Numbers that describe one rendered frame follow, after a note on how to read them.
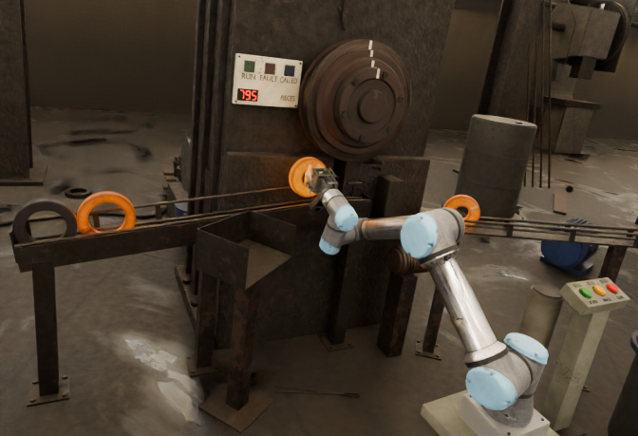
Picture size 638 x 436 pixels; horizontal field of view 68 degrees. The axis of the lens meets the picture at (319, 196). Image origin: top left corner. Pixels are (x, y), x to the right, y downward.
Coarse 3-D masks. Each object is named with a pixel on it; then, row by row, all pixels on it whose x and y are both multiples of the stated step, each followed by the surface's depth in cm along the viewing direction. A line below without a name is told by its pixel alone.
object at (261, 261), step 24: (240, 216) 165; (264, 216) 166; (216, 240) 143; (240, 240) 169; (264, 240) 168; (288, 240) 163; (216, 264) 146; (240, 264) 141; (264, 264) 156; (240, 288) 143; (240, 312) 162; (240, 336) 164; (240, 360) 167; (240, 384) 169; (216, 408) 172; (240, 408) 174; (264, 408) 175; (240, 432) 164
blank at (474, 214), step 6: (450, 198) 205; (456, 198) 202; (462, 198) 201; (468, 198) 201; (444, 204) 205; (450, 204) 203; (456, 204) 202; (462, 204) 202; (468, 204) 201; (474, 204) 201; (468, 210) 205; (474, 210) 202; (468, 216) 203; (474, 216) 202; (468, 228) 204
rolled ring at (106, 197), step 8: (104, 192) 159; (112, 192) 160; (88, 200) 156; (96, 200) 157; (104, 200) 158; (112, 200) 159; (120, 200) 160; (128, 200) 163; (80, 208) 156; (88, 208) 156; (128, 208) 162; (80, 216) 156; (128, 216) 163; (80, 224) 157; (88, 224) 158; (128, 224) 164; (88, 232) 159; (96, 232) 161
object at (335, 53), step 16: (336, 48) 173; (352, 48) 175; (384, 48) 181; (320, 64) 172; (400, 64) 186; (320, 80) 174; (304, 96) 178; (304, 112) 180; (400, 128) 196; (320, 144) 183; (384, 144) 195; (352, 160) 191
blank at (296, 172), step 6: (300, 162) 177; (306, 162) 178; (312, 162) 179; (318, 162) 180; (294, 168) 177; (300, 168) 177; (306, 168) 178; (294, 174) 177; (300, 174) 178; (294, 180) 178; (300, 180) 179; (294, 186) 179; (300, 186) 180; (306, 186) 181; (300, 192) 180; (306, 192) 181
